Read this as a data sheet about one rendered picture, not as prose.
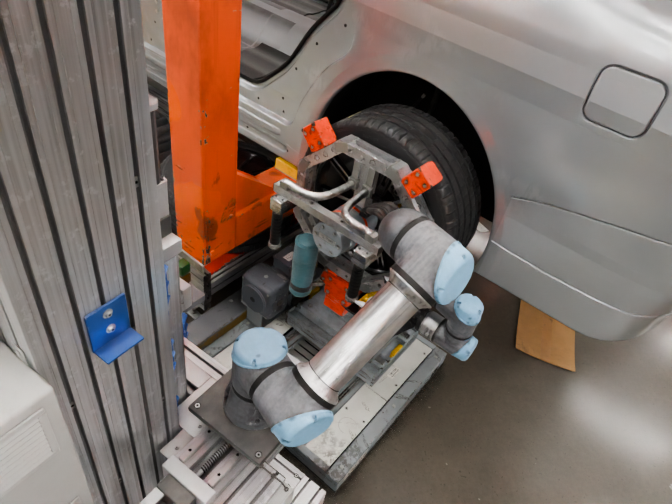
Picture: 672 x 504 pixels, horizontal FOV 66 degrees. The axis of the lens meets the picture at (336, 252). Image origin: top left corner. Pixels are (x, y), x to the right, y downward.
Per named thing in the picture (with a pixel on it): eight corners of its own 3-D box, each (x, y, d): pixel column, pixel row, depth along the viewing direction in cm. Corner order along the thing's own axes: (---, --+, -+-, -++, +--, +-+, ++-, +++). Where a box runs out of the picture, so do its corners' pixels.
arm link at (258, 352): (266, 349, 126) (270, 311, 117) (296, 390, 118) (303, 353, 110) (221, 370, 119) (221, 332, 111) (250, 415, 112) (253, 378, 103)
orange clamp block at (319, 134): (339, 140, 177) (327, 115, 175) (324, 147, 172) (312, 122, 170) (326, 146, 182) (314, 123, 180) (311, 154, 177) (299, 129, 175)
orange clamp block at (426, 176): (424, 190, 164) (444, 178, 157) (410, 200, 159) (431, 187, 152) (412, 171, 164) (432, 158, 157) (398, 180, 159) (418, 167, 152)
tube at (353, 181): (358, 189, 172) (364, 162, 165) (320, 212, 159) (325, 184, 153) (317, 166, 179) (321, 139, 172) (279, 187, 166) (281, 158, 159)
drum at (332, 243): (376, 239, 186) (384, 208, 176) (339, 267, 172) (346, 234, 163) (345, 220, 191) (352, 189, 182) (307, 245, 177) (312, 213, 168)
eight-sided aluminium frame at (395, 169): (408, 308, 191) (452, 186, 155) (399, 317, 187) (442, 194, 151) (298, 235, 212) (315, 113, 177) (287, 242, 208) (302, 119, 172)
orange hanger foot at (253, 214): (318, 199, 243) (329, 133, 220) (235, 249, 209) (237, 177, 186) (292, 183, 249) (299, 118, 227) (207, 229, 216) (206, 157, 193)
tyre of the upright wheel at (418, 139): (503, 132, 165) (339, 82, 196) (469, 157, 150) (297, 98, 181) (463, 290, 204) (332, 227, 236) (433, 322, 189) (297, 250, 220)
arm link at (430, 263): (268, 403, 117) (437, 229, 115) (304, 457, 109) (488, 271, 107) (237, 397, 107) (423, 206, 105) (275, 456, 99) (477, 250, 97)
